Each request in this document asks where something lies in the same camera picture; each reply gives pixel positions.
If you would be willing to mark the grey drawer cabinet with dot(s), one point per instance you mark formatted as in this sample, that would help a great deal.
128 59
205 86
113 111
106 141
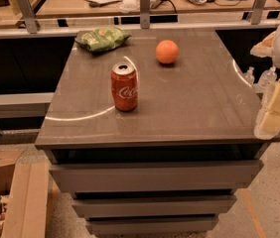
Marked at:
172 164

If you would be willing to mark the plastic water bottle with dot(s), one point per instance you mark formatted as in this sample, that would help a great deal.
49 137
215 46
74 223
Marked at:
268 76
249 76

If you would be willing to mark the cardboard box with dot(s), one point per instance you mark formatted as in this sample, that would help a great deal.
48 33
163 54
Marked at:
23 195

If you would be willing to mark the metal bracket right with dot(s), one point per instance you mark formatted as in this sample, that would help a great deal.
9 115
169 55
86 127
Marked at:
257 11

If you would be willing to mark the metal bracket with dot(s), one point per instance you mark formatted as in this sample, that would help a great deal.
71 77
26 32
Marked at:
145 14
29 16
257 11

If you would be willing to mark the metal bracket left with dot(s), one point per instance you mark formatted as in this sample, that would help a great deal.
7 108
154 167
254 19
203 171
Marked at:
29 16

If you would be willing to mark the green chip bag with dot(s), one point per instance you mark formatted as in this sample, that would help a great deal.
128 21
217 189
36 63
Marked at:
102 39

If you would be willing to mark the red Coca-Cola can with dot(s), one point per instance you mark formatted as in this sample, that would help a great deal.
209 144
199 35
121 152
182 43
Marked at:
124 86

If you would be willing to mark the orange fruit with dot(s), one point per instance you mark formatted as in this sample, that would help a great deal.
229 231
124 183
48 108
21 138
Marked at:
167 52

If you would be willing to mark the metal bracket middle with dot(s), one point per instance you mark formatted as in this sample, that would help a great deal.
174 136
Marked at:
145 14

